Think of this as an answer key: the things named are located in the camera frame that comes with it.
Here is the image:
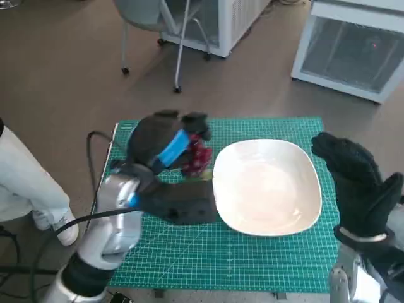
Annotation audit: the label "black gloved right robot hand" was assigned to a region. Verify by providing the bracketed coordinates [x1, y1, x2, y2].
[311, 131, 404, 240]

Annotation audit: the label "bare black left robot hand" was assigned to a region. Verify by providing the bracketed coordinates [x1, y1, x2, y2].
[127, 109, 213, 174]

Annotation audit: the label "red toy grapes with leaf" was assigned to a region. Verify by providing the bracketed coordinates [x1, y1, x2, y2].
[181, 132, 215, 183]

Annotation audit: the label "white square plate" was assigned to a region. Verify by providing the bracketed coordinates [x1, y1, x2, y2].
[211, 138, 323, 237]

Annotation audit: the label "person in grey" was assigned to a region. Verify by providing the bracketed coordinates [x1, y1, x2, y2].
[386, 198, 404, 241]

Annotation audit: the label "grey wheeled chair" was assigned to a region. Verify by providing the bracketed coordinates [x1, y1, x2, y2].
[112, 0, 213, 94]

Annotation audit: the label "green cutting mat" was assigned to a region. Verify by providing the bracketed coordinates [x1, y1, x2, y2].
[105, 116, 340, 293]

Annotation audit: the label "person in white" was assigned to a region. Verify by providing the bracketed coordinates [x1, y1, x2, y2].
[0, 117, 80, 247]

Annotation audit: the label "large white mesh cabinet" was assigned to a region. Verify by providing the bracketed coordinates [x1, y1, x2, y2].
[290, 0, 404, 105]

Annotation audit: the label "white mesh cabinet on casters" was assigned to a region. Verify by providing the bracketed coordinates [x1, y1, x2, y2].
[157, 0, 273, 61]

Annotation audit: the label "black stand leg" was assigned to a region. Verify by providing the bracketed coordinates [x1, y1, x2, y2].
[0, 266, 57, 276]

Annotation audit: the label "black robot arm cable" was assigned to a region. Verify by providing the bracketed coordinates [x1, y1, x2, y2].
[30, 130, 141, 287]

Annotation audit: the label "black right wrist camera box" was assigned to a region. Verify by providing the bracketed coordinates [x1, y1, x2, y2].
[362, 251, 404, 303]

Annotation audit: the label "black floor cable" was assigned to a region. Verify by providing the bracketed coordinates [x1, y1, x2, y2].
[0, 226, 20, 269]

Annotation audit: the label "thin tangled floor cables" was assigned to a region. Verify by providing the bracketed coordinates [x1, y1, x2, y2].
[270, 0, 312, 8]

